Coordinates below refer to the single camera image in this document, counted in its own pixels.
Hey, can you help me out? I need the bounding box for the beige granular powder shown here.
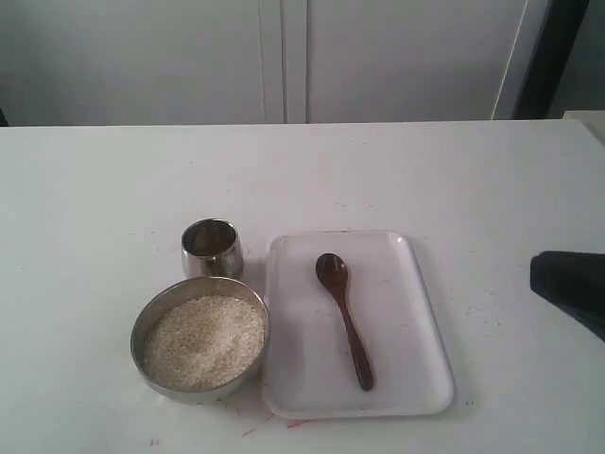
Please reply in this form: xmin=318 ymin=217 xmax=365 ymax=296
xmin=143 ymin=295 xmax=265 ymax=392

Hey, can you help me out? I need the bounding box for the white plastic tray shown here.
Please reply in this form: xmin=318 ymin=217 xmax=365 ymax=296
xmin=263 ymin=231 xmax=454 ymax=420

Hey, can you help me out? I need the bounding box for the steel bowl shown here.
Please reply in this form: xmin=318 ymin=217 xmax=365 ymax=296
xmin=130 ymin=277 xmax=270 ymax=405

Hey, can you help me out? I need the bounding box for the white cabinet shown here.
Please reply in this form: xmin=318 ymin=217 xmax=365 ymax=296
xmin=1 ymin=1 xmax=548 ymax=126

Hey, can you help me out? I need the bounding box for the dark vertical post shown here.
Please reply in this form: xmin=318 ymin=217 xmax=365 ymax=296
xmin=512 ymin=0 xmax=590 ymax=120

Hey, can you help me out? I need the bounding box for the brown wooden spoon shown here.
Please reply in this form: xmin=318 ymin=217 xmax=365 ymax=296
xmin=315 ymin=253 xmax=374 ymax=392

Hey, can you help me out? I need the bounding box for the small steel cup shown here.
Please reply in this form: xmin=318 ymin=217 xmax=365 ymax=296
xmin=181 ymin=218 xmax=244 ymax=279

